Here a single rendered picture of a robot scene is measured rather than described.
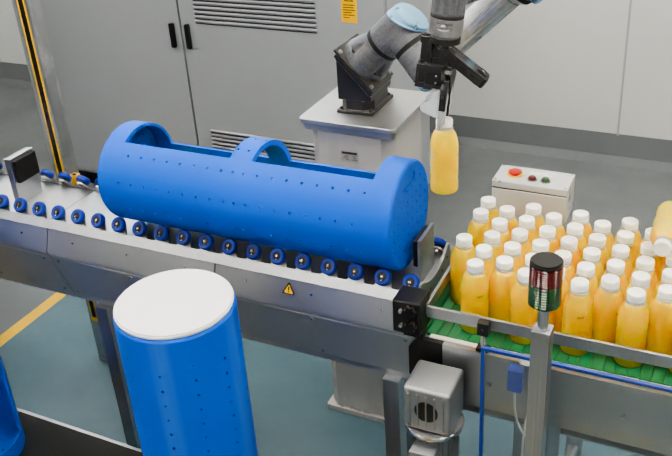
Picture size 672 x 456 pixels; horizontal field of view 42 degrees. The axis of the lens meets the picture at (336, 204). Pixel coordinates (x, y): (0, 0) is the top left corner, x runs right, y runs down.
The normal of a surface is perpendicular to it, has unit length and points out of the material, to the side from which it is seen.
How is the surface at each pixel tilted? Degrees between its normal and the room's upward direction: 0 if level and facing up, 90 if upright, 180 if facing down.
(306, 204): 65
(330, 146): 90
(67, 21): 90
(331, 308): 71
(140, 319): 0
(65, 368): 0
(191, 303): 0
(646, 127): 90
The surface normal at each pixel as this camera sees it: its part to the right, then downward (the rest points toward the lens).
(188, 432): 0.13, 0.46
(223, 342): 0.82, 0.22
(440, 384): -0.06, -0.88
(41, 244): -0.42, 0.13
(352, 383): -0.43, 0.45
